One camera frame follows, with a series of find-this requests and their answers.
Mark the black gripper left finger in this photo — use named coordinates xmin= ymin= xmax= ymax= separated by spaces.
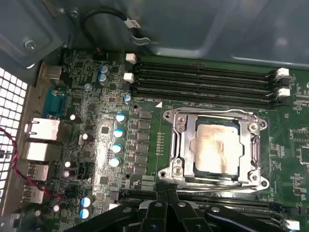
xmin=70 ymin=184 xmax=169 ymax=232

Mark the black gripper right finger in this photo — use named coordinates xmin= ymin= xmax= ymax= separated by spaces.
xmin=168 ymin=184 xmax=278 ymax=232

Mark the metal wire locking lever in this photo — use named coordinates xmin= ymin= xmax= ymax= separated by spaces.
xmin=175 ymin=108 xmax=259 ymax=121
xmin=177 ymin=182 xmax=260 ymax=195

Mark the silver CPU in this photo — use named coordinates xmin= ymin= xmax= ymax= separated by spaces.
xmin=194 ymin=122 xmax=241 ymax=176

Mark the metal socket cover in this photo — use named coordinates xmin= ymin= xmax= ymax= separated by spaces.
xmin=173 ymin=112 xmax=260 ymax=184

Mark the black RAM slot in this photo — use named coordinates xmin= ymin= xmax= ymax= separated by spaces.
xmin=125 ymin=53 xmax=290 ymax=79
xmin=134 ymin=70 xmax=277 ymax=88
xmin=123 ymin=72 xmax=290 ymax=99
xmin=117 ymin=188 xmax=281 ymax=211
xmin=134 ymin=88 xmax=277 ymax=108

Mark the metal CPU socket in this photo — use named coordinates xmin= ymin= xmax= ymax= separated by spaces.
xmin=158 ymin=106 xmax=270 ymax=194

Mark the green motherboard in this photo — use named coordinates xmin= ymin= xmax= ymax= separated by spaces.
xmin=36 ymin=48 xmax=309 ymax=232

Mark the black PC case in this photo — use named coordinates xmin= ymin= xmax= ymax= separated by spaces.
xmin=0 ymin=0 xmax=309 ymax=232

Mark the red black twisted wire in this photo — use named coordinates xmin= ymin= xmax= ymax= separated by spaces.
xmin=0 ymin=127 xmax=66 ymax=201

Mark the black cable white label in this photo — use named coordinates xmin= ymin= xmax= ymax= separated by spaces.
xmin=81 ymin=9 xmax=157 ymax=49

